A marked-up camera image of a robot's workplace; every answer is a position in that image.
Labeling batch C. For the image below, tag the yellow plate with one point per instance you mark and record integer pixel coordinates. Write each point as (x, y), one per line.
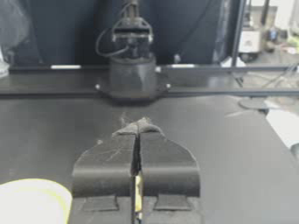
(30, 201)

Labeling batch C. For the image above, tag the white tape label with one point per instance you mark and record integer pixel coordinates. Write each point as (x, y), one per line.
(183, 66)
(65, 67)

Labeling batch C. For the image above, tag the black backdrop curtain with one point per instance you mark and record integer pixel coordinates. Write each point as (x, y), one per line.
(65, 29)

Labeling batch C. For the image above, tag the white background appliance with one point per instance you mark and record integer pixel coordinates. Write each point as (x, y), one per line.
(248, 40)

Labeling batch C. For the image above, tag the white flat board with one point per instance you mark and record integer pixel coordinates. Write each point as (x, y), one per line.
(285, 125)

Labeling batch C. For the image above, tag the black metal frame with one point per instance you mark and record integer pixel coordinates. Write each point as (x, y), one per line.
(233, 92)

